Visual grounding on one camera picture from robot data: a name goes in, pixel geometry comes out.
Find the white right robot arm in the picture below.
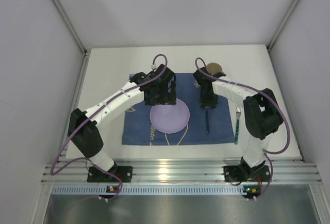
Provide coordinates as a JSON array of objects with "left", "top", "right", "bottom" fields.
[{"left": 193, "top": 67, "right": 283, "bottom": 168}]

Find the aluminium mounting rail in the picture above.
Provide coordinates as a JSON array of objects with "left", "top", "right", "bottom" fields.
[{"left": 41, "top": 159, "right": 322, "bottom": 184}]

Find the blue cloth placemat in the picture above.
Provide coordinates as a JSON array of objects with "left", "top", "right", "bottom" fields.
[{"left": 122, "top": 73, "right": 235, "bottom": 146}]

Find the beige cup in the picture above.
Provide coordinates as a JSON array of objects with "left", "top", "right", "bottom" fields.
[{"left": 206, "top": 62, "right": 223, "bottom": 75}]

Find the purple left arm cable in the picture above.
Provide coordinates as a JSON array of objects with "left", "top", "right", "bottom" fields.
[{"left": 50, "top": 53, "right": 170, "bottom": 200}]

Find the green handled fork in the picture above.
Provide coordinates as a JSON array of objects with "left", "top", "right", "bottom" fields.
[{"left": 234, "top": 105, "right": 242, "bottom": 145}]

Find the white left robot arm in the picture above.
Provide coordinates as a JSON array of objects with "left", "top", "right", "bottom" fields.
[{"left": 68, "top": 64, "right": 176, "bottom": 171}]

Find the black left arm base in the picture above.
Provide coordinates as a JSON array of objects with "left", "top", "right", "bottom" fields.
[{"left": 87, "top": 166, "right": 133, "bottom": 183}]

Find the purple plate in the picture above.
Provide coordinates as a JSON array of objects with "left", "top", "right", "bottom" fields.
[{"left": 150, "top": 99, "right": 190, "bottom": 134}]

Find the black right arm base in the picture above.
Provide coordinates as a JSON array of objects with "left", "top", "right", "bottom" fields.
[{"left": 223, "top": 165, "right": 271, "bottom": 184}]

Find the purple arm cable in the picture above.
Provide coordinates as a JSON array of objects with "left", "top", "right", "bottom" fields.
[
  {"left": 50, "top": 53, "right": 170, "bottom": 200},
  {"left": 194, "top": 57, "right": 292, "bottom": 200}
]

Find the perforated cable duct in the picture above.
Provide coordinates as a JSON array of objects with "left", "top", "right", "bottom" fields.
[{"left": 51, "top": 184, "right": 261, "bottom": 196}]

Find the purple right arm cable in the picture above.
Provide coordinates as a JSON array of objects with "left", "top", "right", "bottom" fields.
[{"left": 194, "top": 57, "right": 292, "bottom": 200}]

